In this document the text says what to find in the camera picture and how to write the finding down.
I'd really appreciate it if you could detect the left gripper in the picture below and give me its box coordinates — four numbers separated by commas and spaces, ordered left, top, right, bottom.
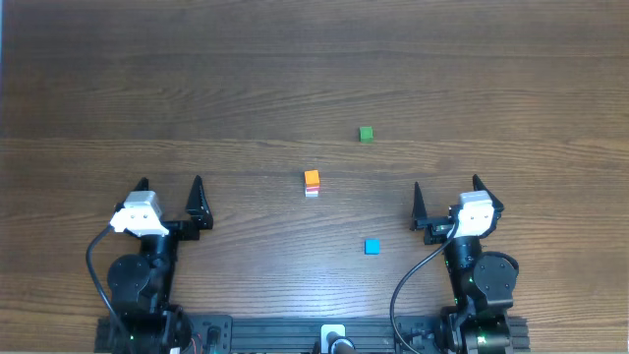
132, 174, 215, 243

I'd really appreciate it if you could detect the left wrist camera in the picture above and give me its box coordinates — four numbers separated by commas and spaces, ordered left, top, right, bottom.
108, 190, 171, 239

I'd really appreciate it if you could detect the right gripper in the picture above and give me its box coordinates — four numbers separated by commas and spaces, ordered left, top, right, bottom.
410, 173, 505, 246

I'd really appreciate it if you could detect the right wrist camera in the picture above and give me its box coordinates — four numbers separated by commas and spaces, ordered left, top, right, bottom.
450, 190, 496, 240

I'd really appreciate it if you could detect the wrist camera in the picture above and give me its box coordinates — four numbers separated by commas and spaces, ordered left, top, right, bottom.
108, 190, 171, 239
450, 190, 496, 240

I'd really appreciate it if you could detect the black cable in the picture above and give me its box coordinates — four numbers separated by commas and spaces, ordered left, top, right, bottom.
85, 224, 130, 354
389, 219, 461, 354

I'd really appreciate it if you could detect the mounting rail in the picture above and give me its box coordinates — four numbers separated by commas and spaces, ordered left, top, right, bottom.
94, 314, 531, 354

